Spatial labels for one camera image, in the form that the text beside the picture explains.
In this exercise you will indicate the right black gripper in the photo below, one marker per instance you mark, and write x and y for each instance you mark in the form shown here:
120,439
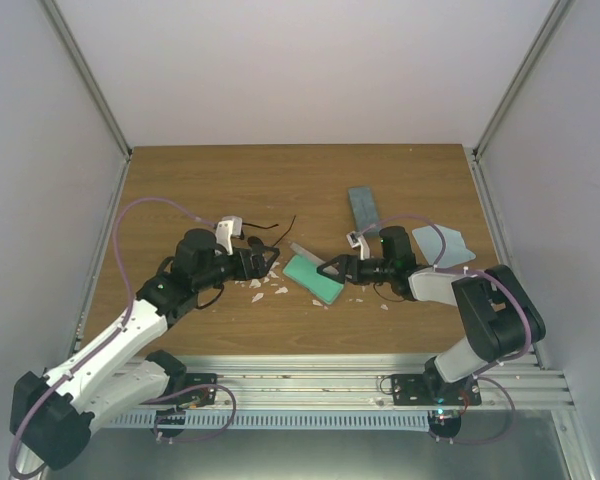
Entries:
345,261

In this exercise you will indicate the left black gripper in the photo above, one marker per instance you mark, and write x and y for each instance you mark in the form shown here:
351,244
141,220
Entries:
246,273

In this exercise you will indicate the grey glasses case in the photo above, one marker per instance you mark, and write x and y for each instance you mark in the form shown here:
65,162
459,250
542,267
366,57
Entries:
302,269

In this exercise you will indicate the blue green glasses case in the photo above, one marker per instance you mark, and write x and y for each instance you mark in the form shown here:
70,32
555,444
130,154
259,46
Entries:
364,211

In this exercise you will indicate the blue cleaning cloth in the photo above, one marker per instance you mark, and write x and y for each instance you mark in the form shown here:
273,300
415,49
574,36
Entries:
430,244

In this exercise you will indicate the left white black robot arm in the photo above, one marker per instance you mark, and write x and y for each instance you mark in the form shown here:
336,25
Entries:
55,415

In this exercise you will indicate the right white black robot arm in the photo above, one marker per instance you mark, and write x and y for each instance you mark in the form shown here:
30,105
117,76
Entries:
499,319

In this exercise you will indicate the dark lens sunglasses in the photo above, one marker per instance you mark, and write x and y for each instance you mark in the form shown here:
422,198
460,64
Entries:
273,232

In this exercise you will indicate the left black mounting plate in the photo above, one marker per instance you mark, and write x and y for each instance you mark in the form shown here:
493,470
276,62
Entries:
199,390

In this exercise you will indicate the black mounting plate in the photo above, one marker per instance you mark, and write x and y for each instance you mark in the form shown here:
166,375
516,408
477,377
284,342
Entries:
429,389
199,390

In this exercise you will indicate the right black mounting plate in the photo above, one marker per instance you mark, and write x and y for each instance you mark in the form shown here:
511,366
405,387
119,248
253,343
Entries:
429,389

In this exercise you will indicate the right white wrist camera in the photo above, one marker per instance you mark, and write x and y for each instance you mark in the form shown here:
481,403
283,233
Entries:
358,242

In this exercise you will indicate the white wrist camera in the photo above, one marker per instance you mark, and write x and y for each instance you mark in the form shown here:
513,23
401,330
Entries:
226,229
358,242

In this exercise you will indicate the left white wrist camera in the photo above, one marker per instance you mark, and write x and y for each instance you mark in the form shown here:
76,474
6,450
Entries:
226,229

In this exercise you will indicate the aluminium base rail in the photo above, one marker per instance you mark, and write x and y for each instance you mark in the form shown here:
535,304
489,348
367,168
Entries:
353,382

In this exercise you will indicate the slotted grey cable duct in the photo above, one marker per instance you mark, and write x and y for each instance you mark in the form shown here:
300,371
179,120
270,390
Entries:
300,420

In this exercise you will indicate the right aluminium frame post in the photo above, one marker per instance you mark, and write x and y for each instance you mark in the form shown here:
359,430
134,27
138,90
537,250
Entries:
557,13

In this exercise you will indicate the aluminium frame post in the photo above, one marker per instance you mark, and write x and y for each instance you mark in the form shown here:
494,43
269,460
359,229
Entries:
557,13
64,33

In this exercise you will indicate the left aluminium frame post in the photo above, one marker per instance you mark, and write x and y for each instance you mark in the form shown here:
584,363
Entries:
64,33

